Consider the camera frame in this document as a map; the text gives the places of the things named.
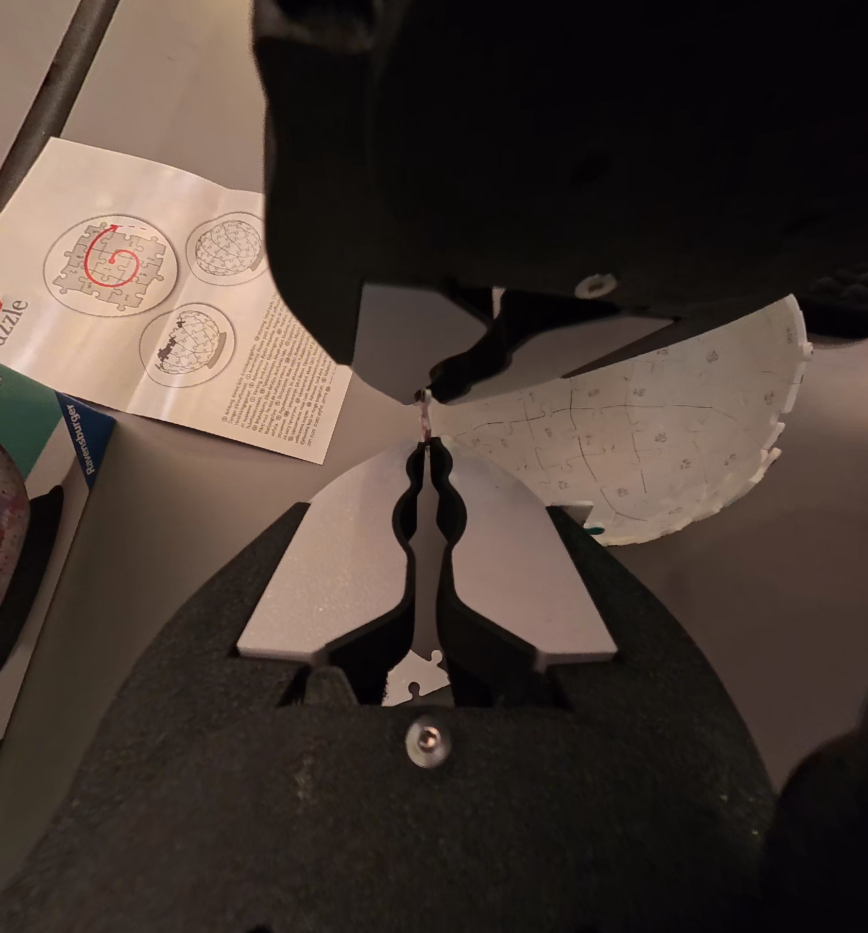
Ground folded instruction sheet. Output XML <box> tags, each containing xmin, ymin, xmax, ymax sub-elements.
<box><xmin>0</xmin><ymin>137</ymin><xmax>353</xmax><ymax>465</ymax></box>

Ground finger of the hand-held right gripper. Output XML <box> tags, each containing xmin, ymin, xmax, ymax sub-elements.
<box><xmin>428</xmin><ymin>317</ymin><xmax>681</xmax><ymax>404</ymax></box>
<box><xmin>350</xmin><ymin>280</ymin><xmax>496</xmax><ymax>405</ymax></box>

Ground puzzle ball box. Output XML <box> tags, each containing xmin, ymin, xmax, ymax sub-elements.
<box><xmin>0</xmin><ymin>348</ymin><xmax>118</xmax><ymax>774</ymax></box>

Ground person's dark blue clothing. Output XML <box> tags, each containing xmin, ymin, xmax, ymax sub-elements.
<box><xmin>758</xmin><ymin>634</ymin><xmax>868</xmax><ymax>933</ymax></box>

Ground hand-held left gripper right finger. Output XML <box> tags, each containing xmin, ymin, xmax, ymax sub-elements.
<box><xmin>431</xmin><ymin>439</ymin><xmax>620</xmax><ymax>668</ymax></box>

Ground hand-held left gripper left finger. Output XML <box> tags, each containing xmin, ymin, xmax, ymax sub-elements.
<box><xmin>236</xmin><ymin>439</ymin><xmax>429</xmax><ymax>666</ymax></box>

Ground half-built puzzle ball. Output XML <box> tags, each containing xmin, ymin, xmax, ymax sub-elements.
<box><xmin>415</xmin><ymin>294</ymin><xmax>814</xmax><ymax>548</ymax></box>

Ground joined white puzzle pieces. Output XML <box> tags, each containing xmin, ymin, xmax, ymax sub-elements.
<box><xmin>383</xmin><ymin>649</ymin><xmax>455</xmax><ymax>708</ymax></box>

